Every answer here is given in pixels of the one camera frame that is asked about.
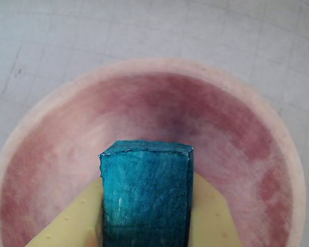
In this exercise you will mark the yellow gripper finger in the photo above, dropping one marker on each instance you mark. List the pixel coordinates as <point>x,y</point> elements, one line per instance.
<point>211,218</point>
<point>77,218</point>

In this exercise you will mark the round wooden bowl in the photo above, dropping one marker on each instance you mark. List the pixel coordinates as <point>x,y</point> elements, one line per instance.
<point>221,115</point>

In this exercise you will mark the blue block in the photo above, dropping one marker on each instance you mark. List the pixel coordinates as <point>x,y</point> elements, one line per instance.
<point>144,195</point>

